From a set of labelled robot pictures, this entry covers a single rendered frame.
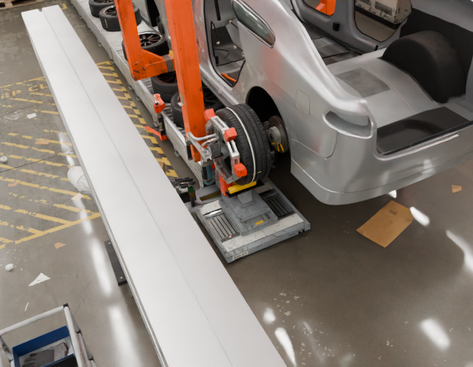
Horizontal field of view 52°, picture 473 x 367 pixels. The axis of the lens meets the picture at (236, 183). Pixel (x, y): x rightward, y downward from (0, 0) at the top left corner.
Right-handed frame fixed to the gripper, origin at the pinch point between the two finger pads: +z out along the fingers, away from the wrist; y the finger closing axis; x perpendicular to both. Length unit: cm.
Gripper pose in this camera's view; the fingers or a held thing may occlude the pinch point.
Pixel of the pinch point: (190, 181)
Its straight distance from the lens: 400.1
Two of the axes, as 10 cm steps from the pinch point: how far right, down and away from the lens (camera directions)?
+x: -1.6, 8.5, 5.1
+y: -5.1, -5.1, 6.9
